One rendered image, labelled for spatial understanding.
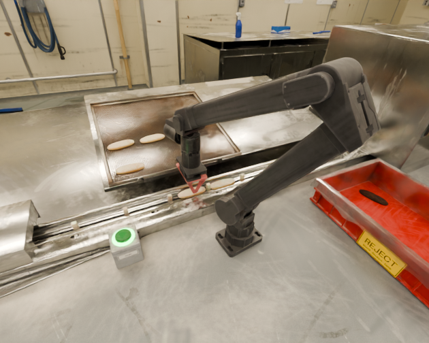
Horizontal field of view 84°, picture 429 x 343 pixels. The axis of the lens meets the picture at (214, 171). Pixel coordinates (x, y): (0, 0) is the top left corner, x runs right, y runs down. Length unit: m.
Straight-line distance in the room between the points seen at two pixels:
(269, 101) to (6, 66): 4.21
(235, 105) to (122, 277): 0.50
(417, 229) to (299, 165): 0.64
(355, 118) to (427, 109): 0.76
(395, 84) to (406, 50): 0.11
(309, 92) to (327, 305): 0.51
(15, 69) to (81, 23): 1.09
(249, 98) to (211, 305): 0.47
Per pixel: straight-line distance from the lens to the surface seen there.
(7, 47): 4.41
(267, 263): 0.72
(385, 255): 0.81
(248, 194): 0.57
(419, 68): 1.14
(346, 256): 0.82
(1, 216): 0.84
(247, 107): 0.48
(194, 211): 0.76
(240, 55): 2.71
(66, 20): 4.29
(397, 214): 1.04
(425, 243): 0.99
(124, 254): 0.67
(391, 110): 1.18
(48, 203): 0.98
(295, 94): 0.38
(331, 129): 0.39
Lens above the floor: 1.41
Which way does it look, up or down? 37 degrees down
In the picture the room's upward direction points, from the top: 3 degrees clockwise
